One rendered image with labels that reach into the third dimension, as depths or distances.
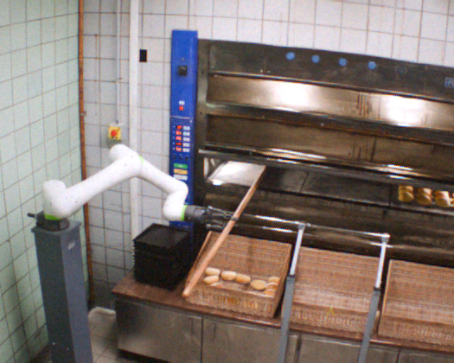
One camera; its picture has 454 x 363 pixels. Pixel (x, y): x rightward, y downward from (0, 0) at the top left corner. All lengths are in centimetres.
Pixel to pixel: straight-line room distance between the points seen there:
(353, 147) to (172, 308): 146
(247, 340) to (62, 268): 120
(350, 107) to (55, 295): 199
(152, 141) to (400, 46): 168
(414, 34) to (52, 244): 230
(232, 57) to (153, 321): 171
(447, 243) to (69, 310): 230
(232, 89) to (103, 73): 88
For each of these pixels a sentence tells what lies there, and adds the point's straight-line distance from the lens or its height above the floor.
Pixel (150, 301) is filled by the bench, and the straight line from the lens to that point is 359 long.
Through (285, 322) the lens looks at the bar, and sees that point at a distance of 331.
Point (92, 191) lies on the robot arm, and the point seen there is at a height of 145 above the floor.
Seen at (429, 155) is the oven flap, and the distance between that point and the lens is 346.
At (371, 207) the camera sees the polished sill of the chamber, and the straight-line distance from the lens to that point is 357.
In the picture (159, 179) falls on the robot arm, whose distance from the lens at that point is 317.
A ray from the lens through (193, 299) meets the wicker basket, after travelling 353.
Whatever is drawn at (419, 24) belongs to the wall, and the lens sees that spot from 331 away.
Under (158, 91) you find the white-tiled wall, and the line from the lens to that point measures 366.
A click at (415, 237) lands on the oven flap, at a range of 365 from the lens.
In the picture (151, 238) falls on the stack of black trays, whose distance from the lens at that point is 366.
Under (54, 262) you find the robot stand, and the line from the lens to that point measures 313.
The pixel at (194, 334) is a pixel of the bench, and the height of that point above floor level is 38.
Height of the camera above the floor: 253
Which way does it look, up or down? 21 degrees down
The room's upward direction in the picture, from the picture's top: 3 degrees clockwise
